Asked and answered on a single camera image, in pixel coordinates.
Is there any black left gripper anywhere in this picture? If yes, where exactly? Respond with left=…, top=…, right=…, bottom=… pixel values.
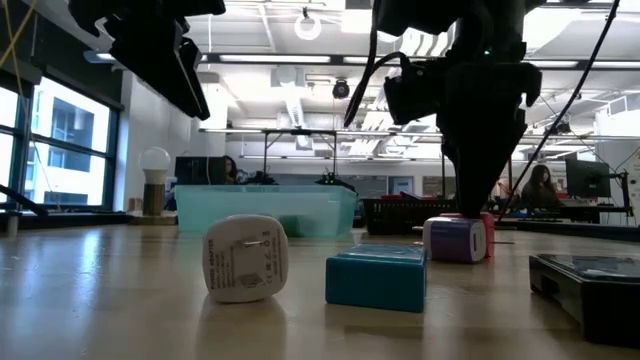
left=67, top=0, right=227, bottom=120

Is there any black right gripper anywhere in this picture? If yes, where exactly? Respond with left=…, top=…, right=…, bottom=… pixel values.
left=437, top=62, right=544, bottom=217

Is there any pink USB wall charger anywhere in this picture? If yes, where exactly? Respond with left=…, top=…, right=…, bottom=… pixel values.
left=439, top=211, right=515, bottom=259

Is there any purple USB wall charger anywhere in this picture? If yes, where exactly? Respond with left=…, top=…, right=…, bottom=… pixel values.
left=422, top=215, right=487, bottom=265

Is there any teal digital timer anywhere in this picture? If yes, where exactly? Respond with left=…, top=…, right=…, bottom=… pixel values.
left=324, top=243, right=428, bottom=315

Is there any black digital timer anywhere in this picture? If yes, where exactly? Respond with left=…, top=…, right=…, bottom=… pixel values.
left=528, top=253, right=640, bottom=349

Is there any pink charger with white face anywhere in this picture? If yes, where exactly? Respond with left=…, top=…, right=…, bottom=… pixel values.
left=202, top=213, right=290, bottom=304

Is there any black overhead light bar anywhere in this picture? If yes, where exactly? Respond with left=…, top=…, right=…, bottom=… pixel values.
left=82, top=49, right=640, bottom=70

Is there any person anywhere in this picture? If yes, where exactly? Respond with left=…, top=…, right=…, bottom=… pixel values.
left=222, top=154, right=241, bottom=185
left=519, top=163, right=564, bottom=210

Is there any black mesh basket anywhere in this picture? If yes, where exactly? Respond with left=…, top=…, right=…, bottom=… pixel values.
left=362, top=198, right=459, bottom=236

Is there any white globe bulb lamp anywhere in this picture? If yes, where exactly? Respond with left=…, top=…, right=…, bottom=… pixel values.
left=137, top=146, right=172, bottom=217

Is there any black computer monitor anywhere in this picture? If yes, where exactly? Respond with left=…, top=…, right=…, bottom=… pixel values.
left=174, top=155, right=226, bottom=185

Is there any black monitor on stand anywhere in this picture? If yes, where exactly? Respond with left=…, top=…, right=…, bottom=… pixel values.
left=565, top=158, right=612, bottom=199

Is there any teal translucent plastic bin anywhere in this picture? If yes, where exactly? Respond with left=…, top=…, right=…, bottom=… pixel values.
left=174, top=184, right=359, bottom=240

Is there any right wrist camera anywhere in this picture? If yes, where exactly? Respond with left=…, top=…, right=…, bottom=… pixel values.
left=383, top=62, right=449, bottom=126

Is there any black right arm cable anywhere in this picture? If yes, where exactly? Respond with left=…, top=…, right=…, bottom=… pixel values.
left=497, top=0, right=622, bottom=221

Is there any white ring light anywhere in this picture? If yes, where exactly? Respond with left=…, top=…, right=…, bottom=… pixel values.
left=293, top=10, right=323, bottom=41

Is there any black metal post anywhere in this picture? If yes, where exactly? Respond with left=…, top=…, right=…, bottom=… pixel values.
left=608, top=170, right=632, bottom=217

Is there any thin yellow cord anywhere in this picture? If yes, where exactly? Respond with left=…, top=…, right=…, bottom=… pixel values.
left=0, top=0, right=49, bottom=191

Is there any dark window frame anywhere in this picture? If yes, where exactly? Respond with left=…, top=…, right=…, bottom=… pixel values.
left=0, top=74, right=124, bottom=211

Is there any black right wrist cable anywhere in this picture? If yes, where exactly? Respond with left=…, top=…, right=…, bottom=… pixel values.
left=343, top=0, right=416, bottom=129

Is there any black aluminium table frame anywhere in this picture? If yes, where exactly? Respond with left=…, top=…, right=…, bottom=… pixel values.
left=0, top=182, right=640, bottom=241

